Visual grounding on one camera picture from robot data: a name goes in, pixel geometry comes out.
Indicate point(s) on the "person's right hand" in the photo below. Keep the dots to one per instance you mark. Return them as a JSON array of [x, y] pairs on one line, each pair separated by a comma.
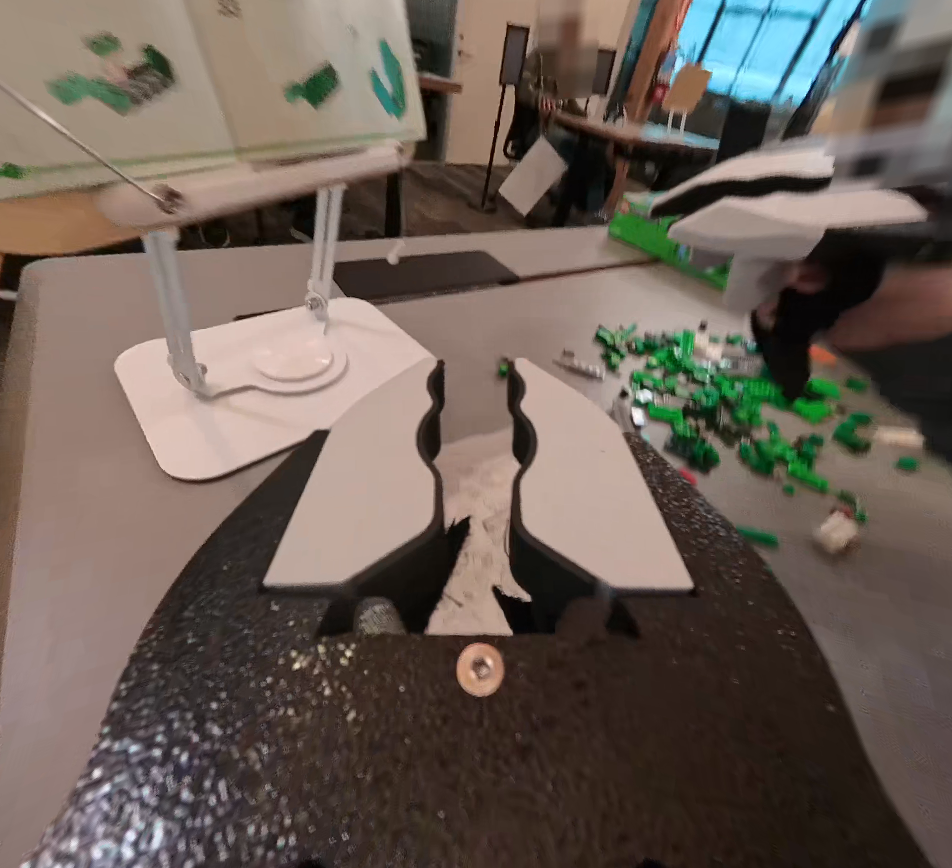
[[807, 332]]

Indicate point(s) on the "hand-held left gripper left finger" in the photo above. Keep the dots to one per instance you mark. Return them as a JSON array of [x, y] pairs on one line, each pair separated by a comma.
[[364, 496]]

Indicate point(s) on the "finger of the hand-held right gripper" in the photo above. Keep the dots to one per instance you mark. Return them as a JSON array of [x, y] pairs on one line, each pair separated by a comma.
[[744, 176], [781, 221]]

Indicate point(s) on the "white paper sheet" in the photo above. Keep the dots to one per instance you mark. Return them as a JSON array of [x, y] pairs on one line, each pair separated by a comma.
[[529, 176]]

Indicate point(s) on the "white toy brick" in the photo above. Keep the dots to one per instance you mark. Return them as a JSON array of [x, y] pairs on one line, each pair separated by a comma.
[[837, 533]]

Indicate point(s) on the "wooden side table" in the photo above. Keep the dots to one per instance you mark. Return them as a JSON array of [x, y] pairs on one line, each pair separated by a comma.
[[44, 228]]

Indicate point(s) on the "white printed paper bag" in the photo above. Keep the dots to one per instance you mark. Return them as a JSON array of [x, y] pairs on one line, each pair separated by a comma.
[[476, 481]]

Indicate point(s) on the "open instruction booklet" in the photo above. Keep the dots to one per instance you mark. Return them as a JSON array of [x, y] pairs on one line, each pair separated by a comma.
[[111, 5]]

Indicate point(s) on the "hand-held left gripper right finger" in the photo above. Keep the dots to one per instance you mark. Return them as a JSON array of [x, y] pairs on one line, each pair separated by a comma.
[[595, 503]]

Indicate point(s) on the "background wooden table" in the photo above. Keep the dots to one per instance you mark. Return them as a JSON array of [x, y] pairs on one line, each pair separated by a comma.
[[639, 135]]

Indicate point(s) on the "large window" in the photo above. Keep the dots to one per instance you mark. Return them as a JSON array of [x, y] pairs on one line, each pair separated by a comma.
[[773, 12]]

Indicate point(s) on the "light grey toy plate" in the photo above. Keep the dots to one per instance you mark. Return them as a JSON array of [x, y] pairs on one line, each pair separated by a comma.
[[584, 366]]

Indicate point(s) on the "pile of green toy bricks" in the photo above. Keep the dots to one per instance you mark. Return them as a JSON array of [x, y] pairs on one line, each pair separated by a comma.
[[766, 448]]

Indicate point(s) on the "orange brick separator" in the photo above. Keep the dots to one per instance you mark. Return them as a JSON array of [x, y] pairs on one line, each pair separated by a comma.
[[822, 354]]

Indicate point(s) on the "green toy box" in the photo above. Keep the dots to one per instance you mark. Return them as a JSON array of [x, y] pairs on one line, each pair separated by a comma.
[[647, 235]]

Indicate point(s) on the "black desk panel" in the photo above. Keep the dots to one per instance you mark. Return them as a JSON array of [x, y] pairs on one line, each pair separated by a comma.
[[424, 276]]

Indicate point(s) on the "black floor stand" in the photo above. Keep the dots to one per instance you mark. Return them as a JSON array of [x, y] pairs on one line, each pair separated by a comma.
[[515, 53]]

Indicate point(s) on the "grey desk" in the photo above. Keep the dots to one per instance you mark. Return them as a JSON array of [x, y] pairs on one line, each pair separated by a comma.
[[89, 511]]

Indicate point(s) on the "long thin green plate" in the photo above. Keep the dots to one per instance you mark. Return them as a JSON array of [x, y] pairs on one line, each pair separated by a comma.
[[758, 537]]

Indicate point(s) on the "cardboard sign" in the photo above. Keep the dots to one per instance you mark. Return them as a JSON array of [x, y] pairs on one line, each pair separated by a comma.
[[688, 87]]

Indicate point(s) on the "white book stand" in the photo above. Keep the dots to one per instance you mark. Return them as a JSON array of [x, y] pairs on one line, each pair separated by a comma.
[[223, 429]]

